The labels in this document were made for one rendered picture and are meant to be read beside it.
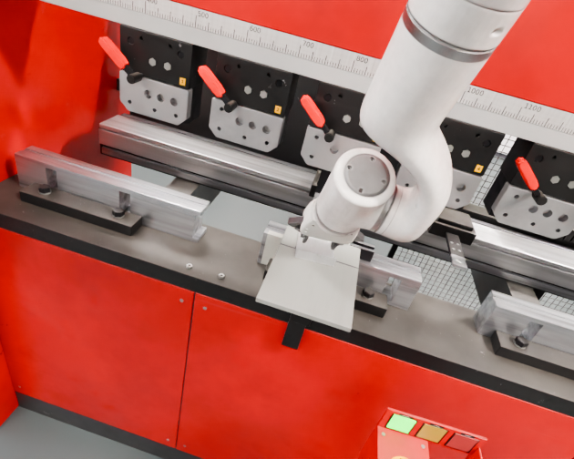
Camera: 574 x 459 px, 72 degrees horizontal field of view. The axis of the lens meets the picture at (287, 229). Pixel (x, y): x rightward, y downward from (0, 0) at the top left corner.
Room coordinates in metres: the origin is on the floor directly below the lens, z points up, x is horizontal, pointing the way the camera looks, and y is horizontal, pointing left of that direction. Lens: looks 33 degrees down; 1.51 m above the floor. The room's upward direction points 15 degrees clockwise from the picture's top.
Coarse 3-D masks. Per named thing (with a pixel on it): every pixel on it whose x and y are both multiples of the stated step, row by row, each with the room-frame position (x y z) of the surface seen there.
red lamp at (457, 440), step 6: (456, 438) 0.48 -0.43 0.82; (462, 438) 0.48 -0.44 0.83; (468, 438) 0.48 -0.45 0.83; (450, 444) 0.48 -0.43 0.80; (456, 444) 0.48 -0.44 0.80; (462, 444) 0.48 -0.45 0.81; (468, 444) 0.48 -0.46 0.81; (474, 444) 0.48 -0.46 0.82; (462, 450) 0.48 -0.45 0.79; (468, 450) 0.48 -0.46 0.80
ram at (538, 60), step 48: (48, 0) 0.81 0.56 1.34; (96, 0) 0.80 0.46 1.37; (192, 0) 0.79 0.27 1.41; (240, 0) 0.78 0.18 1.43; (288, 0) 0.78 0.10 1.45; (336, 0) 0.77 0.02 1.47; (384, 0) 0.76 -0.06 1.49; (240, 48) 0.78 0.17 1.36; (384, 48) 0.76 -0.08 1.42; (528, 48) 0.74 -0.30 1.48; (528, 96) 0.74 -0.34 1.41
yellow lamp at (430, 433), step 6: (426, 426) 0.48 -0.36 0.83; (432, 426) 0.48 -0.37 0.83; (420, 432) 0.48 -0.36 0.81; (426, 432) 0.48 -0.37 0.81; (432, 432) 0.48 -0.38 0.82; (438, 432) 0.48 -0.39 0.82; (444, 432) 0.48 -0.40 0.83; (426, 438) 0.48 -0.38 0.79; (432, 438) 0.48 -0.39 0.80; (438, 438) 0.48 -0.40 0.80
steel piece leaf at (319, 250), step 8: (312, 240) 0.75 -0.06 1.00; (320, 240) 0.76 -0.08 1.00; (296, 248) 0.71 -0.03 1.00; (304, 248) 0.72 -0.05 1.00; (312, 248) 0.72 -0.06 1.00; (320, 248) 0.73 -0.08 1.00; (328, 248) 0.74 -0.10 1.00; (296, 256) 0.68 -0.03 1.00; (304, 256) 0.68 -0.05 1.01; (312, 256) 0.68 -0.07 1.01; (320, 256) 0.68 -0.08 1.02; (328, 256) 0.68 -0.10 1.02; (328, 264) 0.68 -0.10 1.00
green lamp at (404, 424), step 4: (396, 416) 0.49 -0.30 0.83; (400, 416) 0.49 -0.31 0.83; (392, 420) 0.49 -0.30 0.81; (396, 420) 0.49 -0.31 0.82; (400, 420) 0.49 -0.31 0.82; (404, 420) 0.49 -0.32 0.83; (408, 420) 0.49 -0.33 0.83; (412, 420) 0.49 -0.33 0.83; (388, 424) 0.49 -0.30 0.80; (392, 424) 0.49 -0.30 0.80; (396, 424) 0.49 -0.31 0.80; (400, 424) 0.49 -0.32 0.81; (404, 424) 0.49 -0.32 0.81; (408, 424) 0.49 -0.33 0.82; (412, 424) 0.49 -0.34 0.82; (392, 428) 0.49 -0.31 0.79; (396, 428) 0.49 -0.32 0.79; (400, 428) 0.49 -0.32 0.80; (404, 428) 0.49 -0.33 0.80; (408, 428) 0.49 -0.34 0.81; (404, 432) 0.49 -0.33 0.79; (408, 432) 0.49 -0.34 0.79
